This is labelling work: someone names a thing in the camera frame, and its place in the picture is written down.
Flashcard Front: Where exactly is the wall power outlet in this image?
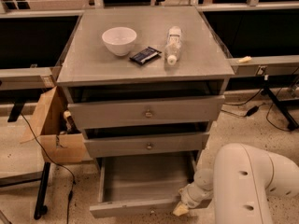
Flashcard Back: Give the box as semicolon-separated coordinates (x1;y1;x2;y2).
256;66;266;76

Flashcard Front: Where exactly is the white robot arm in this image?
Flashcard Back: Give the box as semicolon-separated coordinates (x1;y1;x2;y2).
173;143;299;224

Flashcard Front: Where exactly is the black table leg right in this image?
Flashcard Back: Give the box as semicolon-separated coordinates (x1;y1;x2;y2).
263;75;299;131

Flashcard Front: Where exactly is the black table leg left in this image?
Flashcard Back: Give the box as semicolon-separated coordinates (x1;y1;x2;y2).
34;162;50;220

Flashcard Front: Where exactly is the grey drawer cabinet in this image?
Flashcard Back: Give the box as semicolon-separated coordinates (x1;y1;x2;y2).
56;6;235;179

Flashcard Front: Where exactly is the black table leg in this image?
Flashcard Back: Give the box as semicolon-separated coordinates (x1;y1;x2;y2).
34;162;50;220
263;75;299;131

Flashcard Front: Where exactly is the dark blue snack packet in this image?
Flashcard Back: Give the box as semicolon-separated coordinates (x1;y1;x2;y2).
130;47;161;65

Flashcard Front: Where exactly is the black power adapter cable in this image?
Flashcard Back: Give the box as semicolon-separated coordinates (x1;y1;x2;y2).
221;87;266;118

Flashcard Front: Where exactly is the small yellow foam piece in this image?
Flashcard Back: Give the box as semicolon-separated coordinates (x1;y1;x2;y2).
237;56;251;63

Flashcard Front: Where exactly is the grey bottom drawer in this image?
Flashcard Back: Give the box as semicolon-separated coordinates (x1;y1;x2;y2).
90;151;196;218

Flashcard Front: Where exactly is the grey middle drawer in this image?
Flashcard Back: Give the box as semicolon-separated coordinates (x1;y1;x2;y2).
85;133;209;158

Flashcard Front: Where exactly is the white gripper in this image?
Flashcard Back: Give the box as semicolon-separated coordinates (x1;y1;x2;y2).
173;183;213;217

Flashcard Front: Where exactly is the black floor cable left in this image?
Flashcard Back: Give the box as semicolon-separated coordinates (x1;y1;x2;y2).
20;112;77;224

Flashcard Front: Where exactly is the white ceramic bowl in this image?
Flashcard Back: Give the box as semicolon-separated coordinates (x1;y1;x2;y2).
102;27;137;56

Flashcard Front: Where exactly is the grey top drawer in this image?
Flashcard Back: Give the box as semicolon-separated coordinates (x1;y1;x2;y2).
68;95;224;129

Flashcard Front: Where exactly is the clear plastic bottle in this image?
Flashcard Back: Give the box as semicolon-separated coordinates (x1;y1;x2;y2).
164;26;182;65

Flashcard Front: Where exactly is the grey drawer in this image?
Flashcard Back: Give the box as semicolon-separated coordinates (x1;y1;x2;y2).
85;133;209;158
68;95;224;129
90;151;196;218

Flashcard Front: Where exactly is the brown cardboard box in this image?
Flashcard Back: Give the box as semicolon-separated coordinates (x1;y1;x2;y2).
21;87;89;164

